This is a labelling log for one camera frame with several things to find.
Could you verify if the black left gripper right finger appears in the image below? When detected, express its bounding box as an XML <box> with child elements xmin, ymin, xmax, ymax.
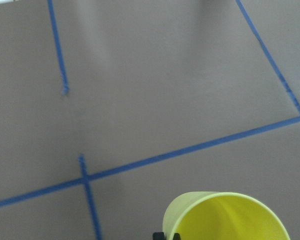
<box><xmin>173</xmin><ymin>233</ymin><xmax>181</xmax><ymax>240</ymax></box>

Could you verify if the yellow plastic cup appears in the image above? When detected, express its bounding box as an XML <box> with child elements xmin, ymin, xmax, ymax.
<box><xmin>162</xmin><ymin>191</ymin><xmax>290</xmax><ymax>240</ymax></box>

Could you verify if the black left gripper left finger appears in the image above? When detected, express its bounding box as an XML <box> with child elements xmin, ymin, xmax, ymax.
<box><xmin>152</xmin><ymin>232</ymin><xmax>165</xmax><ymax>240</ymax></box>

